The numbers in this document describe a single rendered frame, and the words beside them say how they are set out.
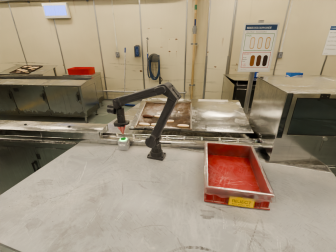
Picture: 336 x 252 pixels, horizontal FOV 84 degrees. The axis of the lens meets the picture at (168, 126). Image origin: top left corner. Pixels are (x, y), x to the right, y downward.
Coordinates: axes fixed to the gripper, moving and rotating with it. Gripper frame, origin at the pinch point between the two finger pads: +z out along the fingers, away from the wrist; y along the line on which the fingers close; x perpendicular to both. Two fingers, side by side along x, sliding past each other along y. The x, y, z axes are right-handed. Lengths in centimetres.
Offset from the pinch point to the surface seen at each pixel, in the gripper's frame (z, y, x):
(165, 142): 9.2, 31.6, 4.3
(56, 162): 12.9, -40.9, -23.3
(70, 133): 4.4, -45.4, 3.8
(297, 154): 6, 120, -9
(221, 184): 13, 68, -34
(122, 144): 7.7, 0.1, -3.5
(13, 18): -120, -401, 381
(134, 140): 9.0, 6.5, 4.9
